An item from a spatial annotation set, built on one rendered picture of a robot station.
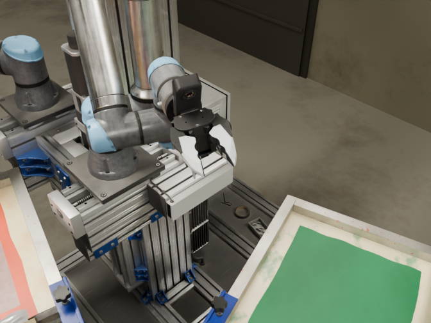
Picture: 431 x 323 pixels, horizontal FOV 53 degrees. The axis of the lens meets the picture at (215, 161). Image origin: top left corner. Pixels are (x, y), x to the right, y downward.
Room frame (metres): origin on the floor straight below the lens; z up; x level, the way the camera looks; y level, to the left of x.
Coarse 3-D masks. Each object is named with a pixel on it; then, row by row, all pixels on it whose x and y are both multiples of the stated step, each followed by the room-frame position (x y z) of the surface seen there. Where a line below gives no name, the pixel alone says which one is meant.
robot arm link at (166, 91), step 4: (172, 80) 0.74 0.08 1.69; (164, 84) 0.74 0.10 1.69; (168, 84) 0.74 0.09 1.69; (164, 88) 0.73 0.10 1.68; (168, 88) 0.72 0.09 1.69; (172, 88) 0.72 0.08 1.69; (160, 92) 0.73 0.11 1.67; (164, 92) 0.72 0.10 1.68; (168, 92) 0.71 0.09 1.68; (172, 92) 0.71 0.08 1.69; (160, 96) 0.73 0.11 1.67; (164, 96) 0.71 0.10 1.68; (168, 96) 0.71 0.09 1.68; (160, 100) 0.73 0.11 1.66; (164, 100) 0.70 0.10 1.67; (160, 104) 0.72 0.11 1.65; (164, 104) 0.70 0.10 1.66; (164, 108) 0.70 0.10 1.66; (164, 112) 0.70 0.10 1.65
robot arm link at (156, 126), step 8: (144, 112) 0.78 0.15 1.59; (152, 112) 0.78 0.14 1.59; (160, 112) 0.77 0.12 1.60; (144, 120) 0.76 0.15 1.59; (152, 120) 0.76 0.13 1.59; (160, 120) 0.77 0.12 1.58; (168, 120) 0.76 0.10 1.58; (144, 128) 0.75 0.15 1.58; (152, 128) 0.75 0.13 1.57; (160, 128) 0.76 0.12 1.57; (168, 128) 0.76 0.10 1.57; (144, 136) 0.74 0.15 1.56; (152, 136) 0.75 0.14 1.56; (160, 136) 0.75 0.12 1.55; (168, 136) 0.76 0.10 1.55; (144, 144) 0.75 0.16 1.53; (160, 144) 0.78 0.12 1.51; (168, 144) 0.76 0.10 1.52
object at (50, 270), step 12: (0, 180) 1.06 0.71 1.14; (12, 180) 1.06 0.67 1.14; (24, 192) 1.02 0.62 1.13; (24, 204) 0.97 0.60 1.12; (24, 216) 0.93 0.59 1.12; (36, 216) 0.93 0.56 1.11; (36, 228) 0.88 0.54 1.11; (36, 240) 0.84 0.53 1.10; (48, 252) 0.80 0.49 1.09; (48, 264) 0.77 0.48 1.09; (48, 276) 0.73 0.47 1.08; (60, 276) 0.73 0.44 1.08
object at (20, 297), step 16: (0, 208) 0.98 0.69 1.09; (0, 224) 0.92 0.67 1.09; (0, 240) 0.86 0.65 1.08; (0, 256) 0.81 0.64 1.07; (16, 256) 0.81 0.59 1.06; (0, 272) 0.76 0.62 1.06; (16, 272) 0.76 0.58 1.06; (0, 288) 0.71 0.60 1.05; (16, 288) 0.71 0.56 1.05; (0, 304) 0.66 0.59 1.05; (16, 304) 0.66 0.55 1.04; (32, 304) 0.66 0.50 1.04
